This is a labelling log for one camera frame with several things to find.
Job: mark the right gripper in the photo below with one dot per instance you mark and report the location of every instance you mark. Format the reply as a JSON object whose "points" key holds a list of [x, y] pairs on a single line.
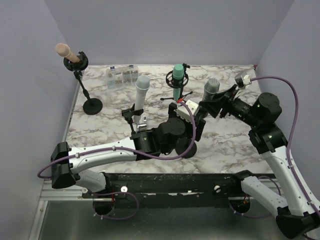
{"points": [[225, 101]]}

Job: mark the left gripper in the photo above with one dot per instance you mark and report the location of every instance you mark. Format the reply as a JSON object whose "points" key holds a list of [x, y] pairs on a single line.
{"points": [[196, 132]]}

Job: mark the grey metal microphone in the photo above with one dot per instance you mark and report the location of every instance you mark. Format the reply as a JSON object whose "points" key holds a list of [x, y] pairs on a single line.
{"points": [[211, 87]]}

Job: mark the white microphone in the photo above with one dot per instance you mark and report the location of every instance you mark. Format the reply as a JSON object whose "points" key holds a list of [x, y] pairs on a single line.
{"points": [[142, 86]]}

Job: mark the black white-mic stand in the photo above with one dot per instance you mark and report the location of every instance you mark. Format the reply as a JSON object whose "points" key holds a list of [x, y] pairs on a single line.
{"points": [[128, 114]]}

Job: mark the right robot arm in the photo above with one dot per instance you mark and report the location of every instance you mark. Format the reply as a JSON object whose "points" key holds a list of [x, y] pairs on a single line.
{"points": [[295, 212]]}

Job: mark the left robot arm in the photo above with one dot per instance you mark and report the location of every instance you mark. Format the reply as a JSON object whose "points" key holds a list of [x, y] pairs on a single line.
{"points": [[72, 165]]}

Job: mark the teal microphone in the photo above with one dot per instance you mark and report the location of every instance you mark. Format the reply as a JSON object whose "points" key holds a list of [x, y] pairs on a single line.
{"points": [[177, 79]]}

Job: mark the beige microphone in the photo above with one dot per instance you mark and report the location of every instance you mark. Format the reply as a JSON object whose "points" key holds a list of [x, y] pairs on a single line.
{"points": [[64, 50]]}

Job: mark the small chrome metal block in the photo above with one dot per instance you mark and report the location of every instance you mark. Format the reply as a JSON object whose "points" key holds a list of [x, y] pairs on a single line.
{"points": [[143, 124]]}

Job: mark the clear plastic screw box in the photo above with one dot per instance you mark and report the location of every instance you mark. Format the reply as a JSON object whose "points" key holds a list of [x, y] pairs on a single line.
{"points": [[121, 76]]}

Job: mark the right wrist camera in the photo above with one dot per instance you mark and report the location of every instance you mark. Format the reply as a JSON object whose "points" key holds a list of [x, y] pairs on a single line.
{"points": [[242, 80]]}

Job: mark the black tripod shock mount stand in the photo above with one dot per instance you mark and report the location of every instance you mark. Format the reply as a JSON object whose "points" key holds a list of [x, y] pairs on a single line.
{"points": [[168, 80]]}

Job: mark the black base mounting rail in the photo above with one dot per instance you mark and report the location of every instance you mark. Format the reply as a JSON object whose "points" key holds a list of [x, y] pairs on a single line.
{"points": [[164, 190]]}

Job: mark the black tall shock mount stand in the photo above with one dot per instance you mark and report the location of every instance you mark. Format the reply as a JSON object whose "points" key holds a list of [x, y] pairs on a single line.
{"points": [[77, 64]]}

